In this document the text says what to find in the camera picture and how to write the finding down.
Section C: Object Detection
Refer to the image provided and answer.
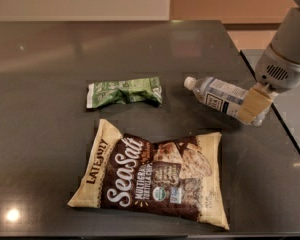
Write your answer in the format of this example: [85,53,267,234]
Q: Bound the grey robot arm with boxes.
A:
[237,0,300,126]

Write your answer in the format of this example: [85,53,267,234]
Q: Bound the brown tortilla chip bag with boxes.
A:
[68,119,229,230]

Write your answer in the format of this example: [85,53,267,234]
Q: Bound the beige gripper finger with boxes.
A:
[237,87,273,124]

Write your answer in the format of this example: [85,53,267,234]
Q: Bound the blue plastic water bottle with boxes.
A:
[183,75,268,127]

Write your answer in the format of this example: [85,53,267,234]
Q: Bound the green snack bag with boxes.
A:
[86,77,162,109]

